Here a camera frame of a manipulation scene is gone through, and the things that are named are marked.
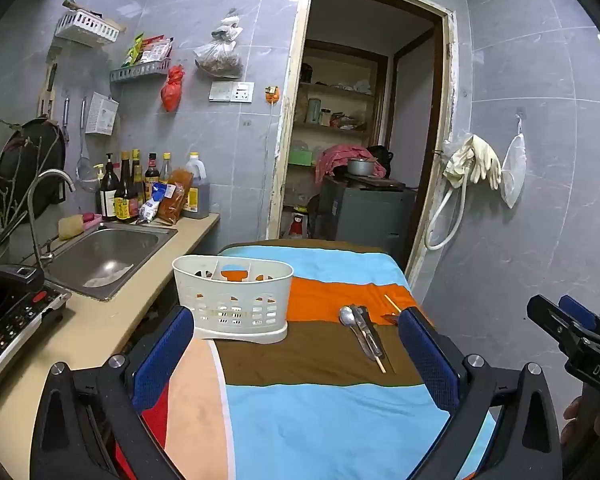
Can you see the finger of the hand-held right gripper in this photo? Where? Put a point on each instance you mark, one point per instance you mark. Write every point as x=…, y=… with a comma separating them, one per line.
x=552, y=317
x=577, y=310

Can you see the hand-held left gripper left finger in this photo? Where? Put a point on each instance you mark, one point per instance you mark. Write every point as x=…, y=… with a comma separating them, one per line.
x=162, y=355

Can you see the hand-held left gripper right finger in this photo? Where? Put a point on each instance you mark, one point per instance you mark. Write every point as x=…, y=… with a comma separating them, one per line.
x=427, y=360

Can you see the wooden chopstick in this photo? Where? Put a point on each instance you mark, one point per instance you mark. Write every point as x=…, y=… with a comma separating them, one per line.
x=380, y=362
x=392, y=304

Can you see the dark brown utensil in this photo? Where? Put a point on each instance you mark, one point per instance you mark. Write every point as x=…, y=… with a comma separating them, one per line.
x=390, y=318

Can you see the white plastic utensil basket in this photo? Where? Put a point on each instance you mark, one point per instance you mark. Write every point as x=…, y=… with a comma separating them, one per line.
x=232, y=305

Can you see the metal spoon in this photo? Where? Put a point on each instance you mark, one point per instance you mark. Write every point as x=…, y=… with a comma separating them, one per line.
x=349, y=315

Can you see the person's right hand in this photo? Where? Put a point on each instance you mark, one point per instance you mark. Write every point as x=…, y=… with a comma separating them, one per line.
x=572, y=417

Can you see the beige kitchen counter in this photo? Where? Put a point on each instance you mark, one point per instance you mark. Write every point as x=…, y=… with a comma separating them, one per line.
x=80, y=330

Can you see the steel sink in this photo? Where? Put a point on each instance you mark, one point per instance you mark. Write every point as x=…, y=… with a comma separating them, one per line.
x=110, y=255

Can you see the striped colourful cloth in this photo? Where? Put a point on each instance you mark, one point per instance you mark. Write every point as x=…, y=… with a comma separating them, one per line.
x=310, y=410

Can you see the blue white bag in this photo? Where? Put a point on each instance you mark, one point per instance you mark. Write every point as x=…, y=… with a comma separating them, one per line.
x=155, y=205

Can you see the pink soap dish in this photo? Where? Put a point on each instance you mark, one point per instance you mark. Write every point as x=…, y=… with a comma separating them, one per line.
x=92, y=220

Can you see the white mesh bag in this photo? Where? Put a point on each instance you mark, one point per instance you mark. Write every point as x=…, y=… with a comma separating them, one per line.
x=512, y=170

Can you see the black induction cooker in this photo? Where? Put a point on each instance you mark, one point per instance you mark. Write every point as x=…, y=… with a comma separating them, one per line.
x=10, y=335

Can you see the grey cabinet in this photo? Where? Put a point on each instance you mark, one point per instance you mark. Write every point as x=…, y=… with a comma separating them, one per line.
x=370, y=215

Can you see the yellow sponge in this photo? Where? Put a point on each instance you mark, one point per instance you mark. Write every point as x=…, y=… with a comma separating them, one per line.
x=71, y=227

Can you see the soy sauce bottle yellow label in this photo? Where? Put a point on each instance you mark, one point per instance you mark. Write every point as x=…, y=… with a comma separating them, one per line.
x=126, y=200

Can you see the orange spice packet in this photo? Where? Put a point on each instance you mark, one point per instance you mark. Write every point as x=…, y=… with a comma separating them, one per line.
x=176, y=195

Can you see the plastic oil jug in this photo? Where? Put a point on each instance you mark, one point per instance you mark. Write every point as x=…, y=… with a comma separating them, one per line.
x=197, y=190

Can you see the dark pump bottle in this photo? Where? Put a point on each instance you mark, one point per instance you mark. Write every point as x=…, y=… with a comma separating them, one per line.
x=107, y=195

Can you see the cream rubber gloves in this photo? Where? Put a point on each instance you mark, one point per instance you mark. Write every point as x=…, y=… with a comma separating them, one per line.
x=472, y=160

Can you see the red cap dark bottle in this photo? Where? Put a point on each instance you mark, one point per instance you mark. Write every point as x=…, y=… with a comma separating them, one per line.
x=152, y=175

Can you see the yellow cap sauce bottle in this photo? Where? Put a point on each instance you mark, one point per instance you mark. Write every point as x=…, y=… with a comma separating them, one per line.
x=138, y=175

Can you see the wooden board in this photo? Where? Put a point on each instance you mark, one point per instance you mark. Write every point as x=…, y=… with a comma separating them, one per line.
x=380, y=182

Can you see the clear bottle yellow cap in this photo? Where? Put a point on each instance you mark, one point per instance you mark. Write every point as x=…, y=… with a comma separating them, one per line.
x=166, y=170

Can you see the white bottle red label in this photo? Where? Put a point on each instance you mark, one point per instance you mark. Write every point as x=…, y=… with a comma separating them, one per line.
x=296, y=226

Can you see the metal mesh strainer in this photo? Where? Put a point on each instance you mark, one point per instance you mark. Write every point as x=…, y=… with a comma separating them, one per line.
x=86, y=172

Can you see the small metal pot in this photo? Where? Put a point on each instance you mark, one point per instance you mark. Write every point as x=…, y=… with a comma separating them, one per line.
x=362, y=166

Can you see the curved metal faucet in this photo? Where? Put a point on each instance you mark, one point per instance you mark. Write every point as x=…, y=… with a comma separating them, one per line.
x=35, y=195

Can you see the pink cloth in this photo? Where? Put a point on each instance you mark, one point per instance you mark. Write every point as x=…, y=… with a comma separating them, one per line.
x=335, y=157

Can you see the black wok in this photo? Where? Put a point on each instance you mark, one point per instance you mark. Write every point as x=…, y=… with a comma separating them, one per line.
x=35, y=160

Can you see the green box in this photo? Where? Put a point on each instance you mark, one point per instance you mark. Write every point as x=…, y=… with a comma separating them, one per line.
x=301, y=156

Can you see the wooden shelf unit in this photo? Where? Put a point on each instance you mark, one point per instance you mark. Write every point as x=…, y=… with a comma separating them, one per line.
x=340, y=130

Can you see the metal slotted spatula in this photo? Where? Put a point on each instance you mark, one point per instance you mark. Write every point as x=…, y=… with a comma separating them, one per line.
x=65, y=117

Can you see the small jar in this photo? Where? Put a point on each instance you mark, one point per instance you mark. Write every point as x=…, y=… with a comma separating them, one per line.
x=325, y=117

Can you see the red plastic bag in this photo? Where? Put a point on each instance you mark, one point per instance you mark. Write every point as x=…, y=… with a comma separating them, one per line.
x=172, y=90

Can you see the green thermos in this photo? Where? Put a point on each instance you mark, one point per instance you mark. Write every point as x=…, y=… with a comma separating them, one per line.
x=314, y=111

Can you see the wooden spatula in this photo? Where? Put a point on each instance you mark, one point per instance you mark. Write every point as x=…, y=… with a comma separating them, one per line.
x=49, y=85

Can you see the row of red seasoning packets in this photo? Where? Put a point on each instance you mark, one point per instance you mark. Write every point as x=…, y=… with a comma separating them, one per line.
x=157, y=51

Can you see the clear bag of dried goods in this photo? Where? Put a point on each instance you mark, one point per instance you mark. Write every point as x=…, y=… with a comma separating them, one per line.
x=220, y=55

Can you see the green seasoning packet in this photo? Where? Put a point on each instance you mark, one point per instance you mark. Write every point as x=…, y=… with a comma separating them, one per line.
x=134, y=50

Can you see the white wall box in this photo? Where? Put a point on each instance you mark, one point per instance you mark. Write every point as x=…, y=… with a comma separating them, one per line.
x=101, y=114

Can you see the white wall socket panel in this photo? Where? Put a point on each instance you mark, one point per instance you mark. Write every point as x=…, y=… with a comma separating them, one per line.
x=231, y=91

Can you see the worn white door frame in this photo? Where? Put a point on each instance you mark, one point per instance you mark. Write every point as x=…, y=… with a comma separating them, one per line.
x=287, y=110

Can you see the orange wall hook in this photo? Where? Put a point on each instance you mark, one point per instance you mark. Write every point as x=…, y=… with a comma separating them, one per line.
x=272, y=94

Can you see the grey wall shelf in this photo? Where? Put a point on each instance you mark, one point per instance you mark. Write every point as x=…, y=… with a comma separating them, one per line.
x=140, y=71

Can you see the white wall basket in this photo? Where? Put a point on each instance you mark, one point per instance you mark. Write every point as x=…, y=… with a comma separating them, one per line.
x=87, y=27

